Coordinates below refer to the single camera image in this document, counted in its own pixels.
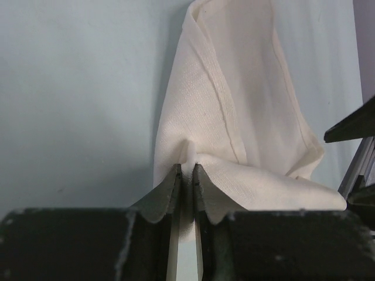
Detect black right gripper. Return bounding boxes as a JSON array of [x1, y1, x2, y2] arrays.
[[324, 97, 375, 231]]

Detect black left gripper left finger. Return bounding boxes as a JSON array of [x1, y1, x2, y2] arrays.
[[1, 165, 182, 280]]

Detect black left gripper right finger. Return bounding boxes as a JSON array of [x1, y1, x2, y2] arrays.
[[193, 165, 374, 280]]

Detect white cloth napkin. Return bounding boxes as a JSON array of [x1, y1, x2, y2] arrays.
[[154, 1, 347, 241]]

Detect aluminium right side rail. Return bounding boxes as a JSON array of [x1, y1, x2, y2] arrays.
[[338, 137, 374, 199]]

